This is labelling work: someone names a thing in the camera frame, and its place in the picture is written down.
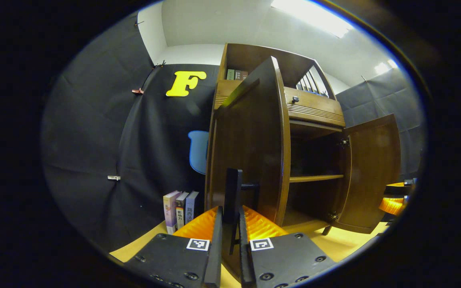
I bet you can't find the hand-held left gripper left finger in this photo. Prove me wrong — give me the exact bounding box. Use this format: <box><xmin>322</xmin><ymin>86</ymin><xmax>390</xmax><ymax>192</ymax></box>
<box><xmin>123</xmin><ymin>206</ymin><xmax>224</xmax><ymax>288</ymax></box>

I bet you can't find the black backdrop cloth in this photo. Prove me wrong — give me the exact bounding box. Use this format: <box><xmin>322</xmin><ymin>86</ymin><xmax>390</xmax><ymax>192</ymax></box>
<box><xmin>40</xmin><ymin>12</ymin><xmax>425</xmax><ymax>252</ymax></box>

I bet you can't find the wooden double-door shoe cabinet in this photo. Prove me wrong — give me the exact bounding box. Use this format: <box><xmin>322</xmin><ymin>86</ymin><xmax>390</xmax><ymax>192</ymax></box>
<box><xmin>205</xmin><ymin>43</ymin><xmax>401</xmax><ymax>236</ymax></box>

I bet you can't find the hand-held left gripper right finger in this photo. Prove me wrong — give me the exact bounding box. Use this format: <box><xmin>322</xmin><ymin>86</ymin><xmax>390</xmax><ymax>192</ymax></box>
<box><xmin>239</xmin><ymin>205</ymin><xmax>337</xmax><ymax>288</ymax></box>

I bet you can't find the white and dark book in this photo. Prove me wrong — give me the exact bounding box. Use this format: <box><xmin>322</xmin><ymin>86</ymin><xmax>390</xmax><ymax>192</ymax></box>
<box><xmin>176</xmin><ymin>192</ymin><xmax>190</xmax><ymax>230</ymax></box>

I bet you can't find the wooden shoe cabinet door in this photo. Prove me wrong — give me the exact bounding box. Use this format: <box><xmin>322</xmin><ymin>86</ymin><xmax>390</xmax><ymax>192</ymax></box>
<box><xmin>208</xmin><ymin>56</ymin><xmax>291</xmax><ymax>280</ymax></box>
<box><xmin>327</xmin><ymin>114</ymin><xmax>401</xmax><ymax>234</ymax></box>

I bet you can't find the purple book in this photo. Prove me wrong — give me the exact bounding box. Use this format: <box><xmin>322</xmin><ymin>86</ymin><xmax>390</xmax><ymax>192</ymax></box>
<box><xmin>163</xmin><ymin>190</ymin><xmax>181</xmax><ymax>234</ymax></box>

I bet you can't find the blue book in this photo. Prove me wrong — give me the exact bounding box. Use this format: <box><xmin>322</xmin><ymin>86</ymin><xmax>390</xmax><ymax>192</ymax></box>
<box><xmin>185</xmin><ymin>191</ymin><xmax>199</xmax><ymax>224</ymax></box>

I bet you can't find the large ceiling light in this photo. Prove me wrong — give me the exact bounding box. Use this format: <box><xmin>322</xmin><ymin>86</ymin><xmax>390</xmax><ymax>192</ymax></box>
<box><xmin>271</xmin><ymin>0</ymin><xmax>353</xmax><ymax>38</ymax></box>

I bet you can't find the small ceiling light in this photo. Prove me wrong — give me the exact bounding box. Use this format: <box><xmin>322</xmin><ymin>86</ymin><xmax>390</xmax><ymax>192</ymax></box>
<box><xmin>375</xmin><ymin>59</ymin><xmax>398</xmax><ymax>74</ymax></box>

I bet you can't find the wooden ribbed drawer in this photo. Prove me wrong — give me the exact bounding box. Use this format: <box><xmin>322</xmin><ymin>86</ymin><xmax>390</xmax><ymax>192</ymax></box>
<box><xmin>214</xmin><ymin>79</ymin><xmax>346</xmax><ymax>128</ymax></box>

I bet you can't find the black door handle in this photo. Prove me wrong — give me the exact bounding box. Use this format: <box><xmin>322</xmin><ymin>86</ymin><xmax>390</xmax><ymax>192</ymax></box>
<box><xmin>223</xmin><ymin>168</ymin><xmax>261</xmax><ymax>256</ymax></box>

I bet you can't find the wooden cabinet shelf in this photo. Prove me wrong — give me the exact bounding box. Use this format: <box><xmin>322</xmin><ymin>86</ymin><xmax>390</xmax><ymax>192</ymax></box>
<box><xmin>289</xmin><ymin>174</ymin><xmax>344</xmax><ymax>184</ymax></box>

